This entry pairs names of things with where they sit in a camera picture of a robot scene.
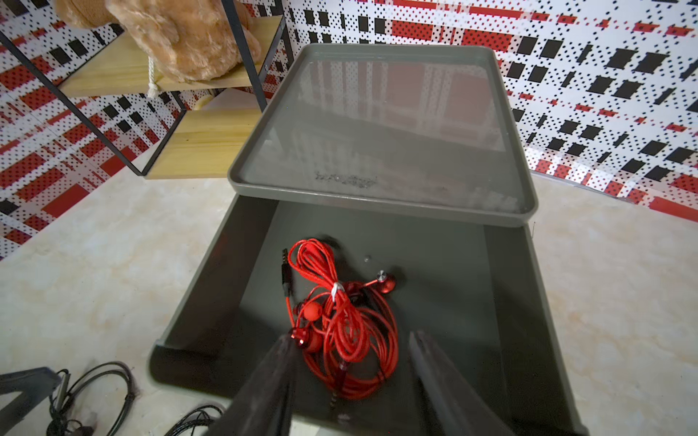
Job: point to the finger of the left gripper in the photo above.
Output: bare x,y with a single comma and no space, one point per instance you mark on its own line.
32,387

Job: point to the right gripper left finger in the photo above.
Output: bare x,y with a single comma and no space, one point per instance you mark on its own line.
264,405

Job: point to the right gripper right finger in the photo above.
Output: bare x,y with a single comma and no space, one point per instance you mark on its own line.
459,409

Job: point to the red earphones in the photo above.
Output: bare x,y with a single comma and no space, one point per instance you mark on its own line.
349,291
349,327

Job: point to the grey top drawer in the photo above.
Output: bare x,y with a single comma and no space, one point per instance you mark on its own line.
349,286

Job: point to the black earphones far left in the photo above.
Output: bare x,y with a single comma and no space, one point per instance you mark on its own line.
96,402

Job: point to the black braided earphones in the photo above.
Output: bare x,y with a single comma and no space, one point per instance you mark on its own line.
203,416

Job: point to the three-drawer storage cabinet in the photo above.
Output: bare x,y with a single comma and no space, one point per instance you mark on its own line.
421,130

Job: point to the wooden three-tier shelf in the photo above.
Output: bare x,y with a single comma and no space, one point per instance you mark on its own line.
89,100

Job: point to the brown plush bear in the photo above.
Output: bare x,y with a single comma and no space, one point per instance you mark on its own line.
188,40

